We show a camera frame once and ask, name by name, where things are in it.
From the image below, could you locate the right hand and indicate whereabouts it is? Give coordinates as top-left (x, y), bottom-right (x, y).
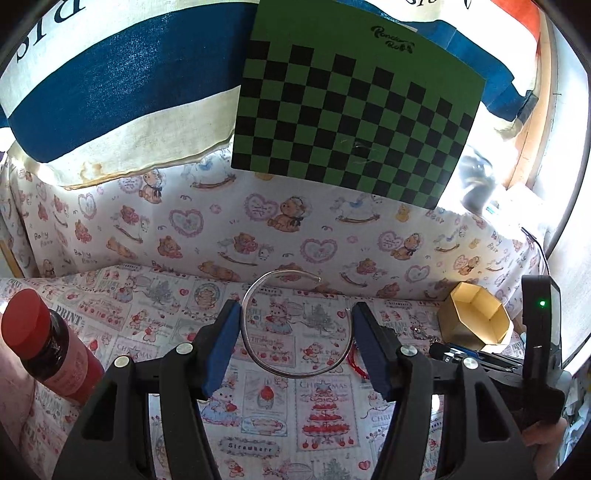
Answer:
top-left (522, 418), bottom-right (568, 480)

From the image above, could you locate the red bracelet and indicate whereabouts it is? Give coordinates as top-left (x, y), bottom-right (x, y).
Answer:
top-left (346, 343), bottom-right (371, 381)

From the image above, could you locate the christmas print cloth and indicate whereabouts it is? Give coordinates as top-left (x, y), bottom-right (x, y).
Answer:
top-left (1, 265), bottom-right (444, 479)

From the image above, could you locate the gold octagonal box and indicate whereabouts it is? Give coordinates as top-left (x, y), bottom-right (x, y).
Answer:
top-left (438, 282), bottom-right (514, 354)

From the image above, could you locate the striped Paris fabric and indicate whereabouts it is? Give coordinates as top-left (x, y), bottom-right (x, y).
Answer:
top-left (1, 1), bottom-right (541, 187)

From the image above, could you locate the red capped bottle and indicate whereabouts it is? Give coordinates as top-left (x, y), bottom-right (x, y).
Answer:
top-left (1, 289), bottom-right (104, 405)

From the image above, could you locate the black cable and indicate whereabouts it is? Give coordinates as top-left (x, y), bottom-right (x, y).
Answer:
top-left (521, 225), bottom-right (553, 278)

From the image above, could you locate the green black checkerboard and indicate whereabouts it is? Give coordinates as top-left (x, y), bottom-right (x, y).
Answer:
top-left (231, 1), bottom-right (484, 209)

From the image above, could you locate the baby bear print cloth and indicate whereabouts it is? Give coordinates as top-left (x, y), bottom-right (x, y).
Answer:
top-left (1, 151), bottom-right (544, 306)

